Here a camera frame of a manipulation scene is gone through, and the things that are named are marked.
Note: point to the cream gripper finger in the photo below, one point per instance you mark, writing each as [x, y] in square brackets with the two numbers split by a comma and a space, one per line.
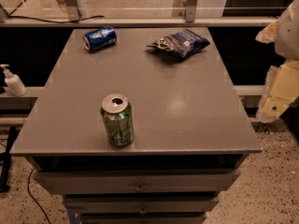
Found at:
[281, 89]
[268, 34]

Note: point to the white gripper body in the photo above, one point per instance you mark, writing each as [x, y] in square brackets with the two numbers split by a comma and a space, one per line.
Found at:
[289, 34]

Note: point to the blue pepsi can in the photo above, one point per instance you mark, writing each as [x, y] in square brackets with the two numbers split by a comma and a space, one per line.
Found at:
[99, 38]

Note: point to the blue chip bag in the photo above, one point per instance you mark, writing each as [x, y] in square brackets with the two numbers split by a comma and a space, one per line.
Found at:
[181, 44]

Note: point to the white pump bottle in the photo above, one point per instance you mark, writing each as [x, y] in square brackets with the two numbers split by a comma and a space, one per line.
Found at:
[13, 81]

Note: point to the grey drawer cabinet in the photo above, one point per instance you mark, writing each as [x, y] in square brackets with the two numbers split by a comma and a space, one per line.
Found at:
[191, 133]

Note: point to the green soda can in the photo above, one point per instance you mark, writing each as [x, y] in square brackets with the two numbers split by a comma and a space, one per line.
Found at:
[117, 116]

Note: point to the grey metal railing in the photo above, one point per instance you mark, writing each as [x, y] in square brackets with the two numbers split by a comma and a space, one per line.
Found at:
[140, 13]

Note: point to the black stand leg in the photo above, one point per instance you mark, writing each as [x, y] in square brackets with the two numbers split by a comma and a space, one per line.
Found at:
[5, 158]

